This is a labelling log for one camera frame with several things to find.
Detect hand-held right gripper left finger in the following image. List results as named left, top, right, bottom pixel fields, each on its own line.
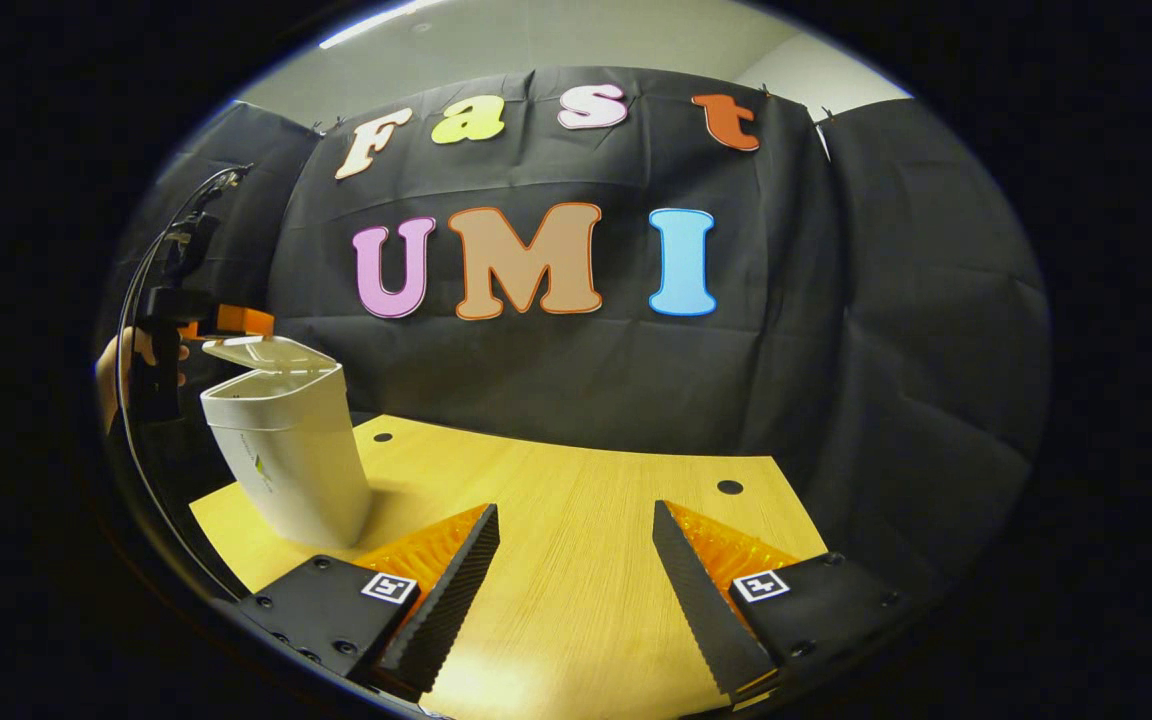
left=236, top=503, right=502, bottom=704

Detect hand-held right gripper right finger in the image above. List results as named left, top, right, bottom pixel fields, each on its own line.
left=651, top=500, right=914, bottom=706

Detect white desktop garbage bin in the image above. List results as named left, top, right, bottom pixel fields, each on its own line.
left=200, top=335, right=373, bottom=549

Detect wooden desktop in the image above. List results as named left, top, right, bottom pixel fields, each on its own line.
left=188, top=415, right=827, bottom=720

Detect black backdrop cloth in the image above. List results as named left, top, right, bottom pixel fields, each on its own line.
left=96, top=65, right=1052, bottom=601

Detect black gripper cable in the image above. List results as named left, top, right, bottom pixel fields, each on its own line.
left=116, top=165, right=253, bottom=601

